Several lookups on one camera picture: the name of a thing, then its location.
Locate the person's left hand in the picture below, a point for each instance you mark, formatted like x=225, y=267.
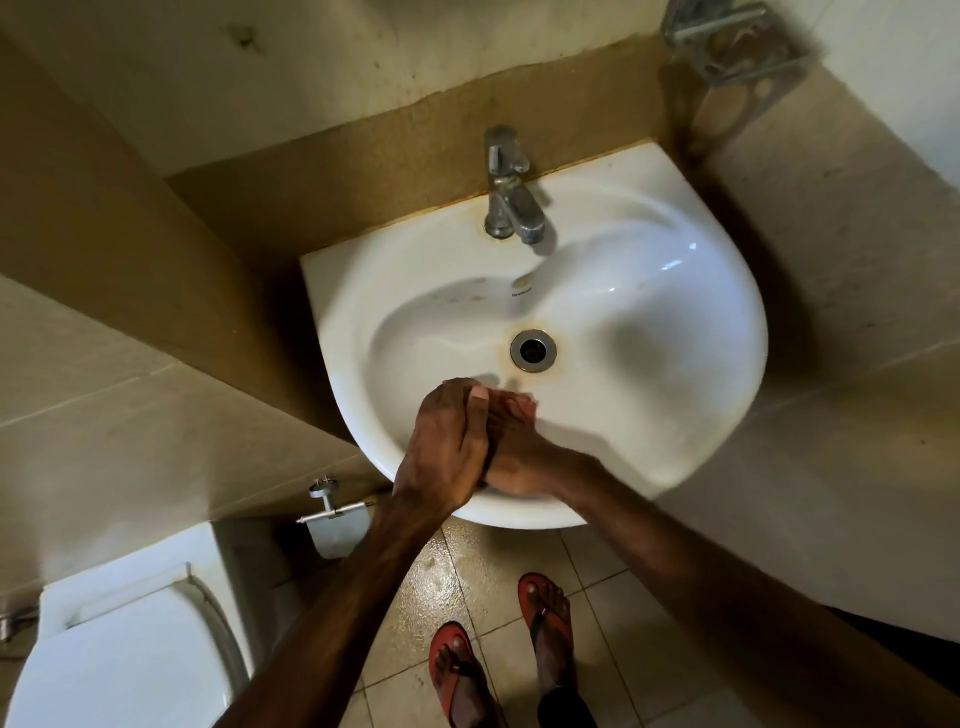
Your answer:
x=446, y=450

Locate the person's right hand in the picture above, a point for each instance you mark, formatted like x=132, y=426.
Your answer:
x=532, y=465

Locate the white wash basin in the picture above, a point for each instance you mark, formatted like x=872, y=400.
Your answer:
x=660, y=337

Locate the person's right forearm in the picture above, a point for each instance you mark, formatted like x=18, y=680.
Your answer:
x=712, y=585

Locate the person's left forearm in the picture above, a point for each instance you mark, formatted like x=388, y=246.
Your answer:
x=337, y=622

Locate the chrome sink drain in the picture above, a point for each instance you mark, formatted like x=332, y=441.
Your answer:
x=533, y=351

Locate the person's right red flip-flop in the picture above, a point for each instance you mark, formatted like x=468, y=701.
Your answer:
x=529, y=592

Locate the person's red flip-flop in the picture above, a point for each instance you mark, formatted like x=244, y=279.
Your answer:
x=529, y=592
x=442, y=645

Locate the person's left red flip-flop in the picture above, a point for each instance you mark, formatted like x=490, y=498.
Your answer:
x=442, y=645

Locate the person's right leg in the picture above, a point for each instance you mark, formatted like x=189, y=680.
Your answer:
x=559, y=667

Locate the person's leg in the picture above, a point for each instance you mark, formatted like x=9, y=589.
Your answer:
x=559, y=667
x=469, y=697

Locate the person's left leg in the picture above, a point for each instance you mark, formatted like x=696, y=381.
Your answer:
x=469, y=697

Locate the chrome basin faucet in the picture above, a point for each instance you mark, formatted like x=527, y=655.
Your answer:
x=514, y=202

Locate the chrome toilet paper holder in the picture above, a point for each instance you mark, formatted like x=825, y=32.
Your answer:
x=326, y=495

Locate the white toilet paper roll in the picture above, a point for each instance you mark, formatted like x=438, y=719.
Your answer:
x=337, y=536

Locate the chrome angle valve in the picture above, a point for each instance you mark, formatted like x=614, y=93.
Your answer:
x=15, y=622

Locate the chrome wall soap holder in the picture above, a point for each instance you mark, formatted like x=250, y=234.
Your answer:
x=735, y=45

